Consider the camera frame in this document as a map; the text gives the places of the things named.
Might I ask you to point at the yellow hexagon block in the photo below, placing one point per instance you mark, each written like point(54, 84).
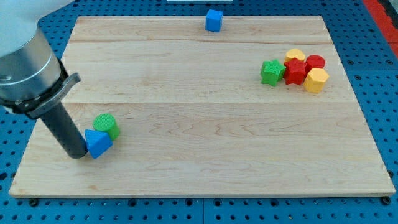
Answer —
point(315, 80)

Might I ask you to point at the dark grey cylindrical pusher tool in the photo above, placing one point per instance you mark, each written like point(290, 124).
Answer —
point(60, 124)

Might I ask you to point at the blue triangular prism block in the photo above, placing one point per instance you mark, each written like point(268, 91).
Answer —
point(97, 142)

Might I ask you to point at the red star block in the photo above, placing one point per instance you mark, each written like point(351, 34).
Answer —
point(294, 71)

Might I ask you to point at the red cylinder block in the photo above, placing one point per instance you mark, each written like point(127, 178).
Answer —
point(314, 61)

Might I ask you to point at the green cylinder block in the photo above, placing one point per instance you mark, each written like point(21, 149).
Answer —
point(107, 123)

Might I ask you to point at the blue cube block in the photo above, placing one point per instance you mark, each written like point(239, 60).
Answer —
point(213, 21)

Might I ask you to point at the green star block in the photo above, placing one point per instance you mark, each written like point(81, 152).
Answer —
point(272, 72)

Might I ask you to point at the light wooden board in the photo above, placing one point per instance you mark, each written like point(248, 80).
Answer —
point(196, 121)

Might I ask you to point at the yellow heart block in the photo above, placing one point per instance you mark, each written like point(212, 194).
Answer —
point(294, 53)

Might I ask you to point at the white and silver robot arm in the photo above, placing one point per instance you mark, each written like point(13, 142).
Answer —
point(33, 79)

